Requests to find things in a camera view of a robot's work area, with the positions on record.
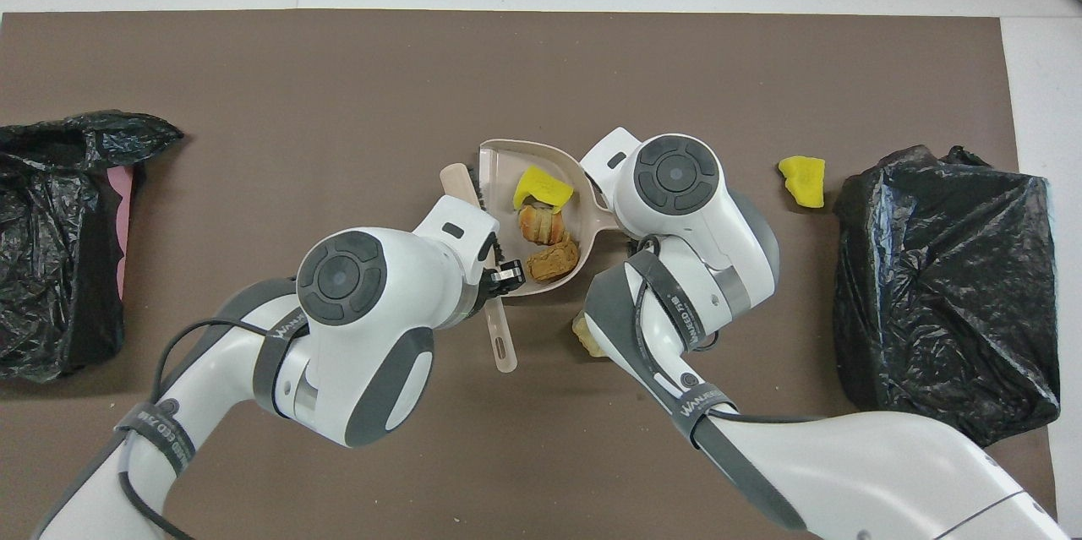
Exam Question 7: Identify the black trash bag liner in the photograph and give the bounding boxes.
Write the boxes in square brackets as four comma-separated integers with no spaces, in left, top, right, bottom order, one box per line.
[833,145,1062,450]
[0,111,184,382]

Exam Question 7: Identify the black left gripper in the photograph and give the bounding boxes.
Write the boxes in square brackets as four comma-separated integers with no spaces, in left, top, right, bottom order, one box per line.
[469,259,527,306]

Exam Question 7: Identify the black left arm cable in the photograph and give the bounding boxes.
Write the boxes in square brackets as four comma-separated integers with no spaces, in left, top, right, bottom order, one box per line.
[118,316,314,540]

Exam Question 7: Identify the orange white striped bread piece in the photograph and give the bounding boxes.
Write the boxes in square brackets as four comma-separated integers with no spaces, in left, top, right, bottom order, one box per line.
[517,204,566,247]

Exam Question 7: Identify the beige brush black bristles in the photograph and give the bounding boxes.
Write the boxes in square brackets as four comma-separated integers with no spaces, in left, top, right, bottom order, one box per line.
[440,164,518,374]

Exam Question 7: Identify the brown round bread roll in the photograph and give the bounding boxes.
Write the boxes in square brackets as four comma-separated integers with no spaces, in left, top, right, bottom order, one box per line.
[526,236,582,284]

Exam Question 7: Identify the beige plastic dustpan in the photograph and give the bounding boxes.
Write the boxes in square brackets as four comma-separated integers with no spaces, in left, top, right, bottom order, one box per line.
[478,139,622,297]

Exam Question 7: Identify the pink plastic bin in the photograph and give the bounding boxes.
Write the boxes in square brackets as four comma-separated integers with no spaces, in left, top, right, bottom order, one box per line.
[105,166,136,300]

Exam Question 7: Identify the notched yellow sponge piece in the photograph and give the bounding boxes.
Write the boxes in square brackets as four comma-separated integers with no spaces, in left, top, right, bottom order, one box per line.
[778,155,826,210]

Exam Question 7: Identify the large beige crumbly chunk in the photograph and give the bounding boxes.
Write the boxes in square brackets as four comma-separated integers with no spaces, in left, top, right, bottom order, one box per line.
[571,310,609,359]

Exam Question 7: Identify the brown table mat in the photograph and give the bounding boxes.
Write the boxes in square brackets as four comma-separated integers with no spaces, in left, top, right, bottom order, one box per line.
[0,9,1059,540]

